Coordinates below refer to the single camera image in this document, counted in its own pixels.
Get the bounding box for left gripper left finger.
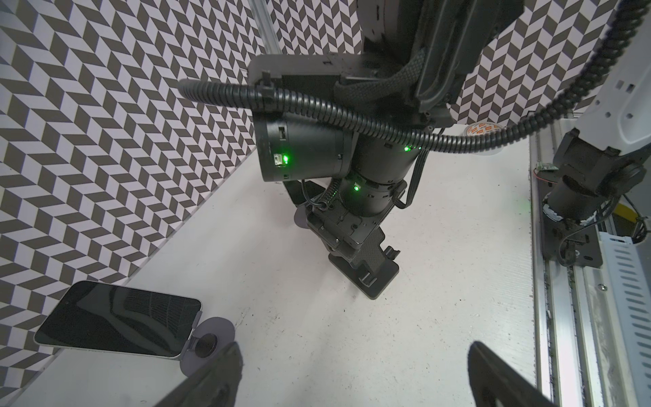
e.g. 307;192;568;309
155;342;243;407

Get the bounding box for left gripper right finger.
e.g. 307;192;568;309
467;341;554;407

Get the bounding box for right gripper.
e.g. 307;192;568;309
305;201;397;275

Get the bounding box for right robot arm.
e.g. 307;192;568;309
178;1;650;284

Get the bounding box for back left round stand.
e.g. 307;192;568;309
180;317;236;377

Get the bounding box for round stand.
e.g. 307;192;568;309
180;317;236;377
293;203;313;230

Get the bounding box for back right round stand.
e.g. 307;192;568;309
293;203;313;230

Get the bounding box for back left black phone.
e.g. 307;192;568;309
34;281;202;359

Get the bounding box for tape roll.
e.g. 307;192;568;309
463;121;503;137

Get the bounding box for aluminium front rail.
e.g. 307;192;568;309
530;119;650;406

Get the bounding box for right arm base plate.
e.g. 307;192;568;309
537;182;607;268

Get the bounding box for white slotted cable duct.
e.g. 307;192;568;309
599;232;650;406

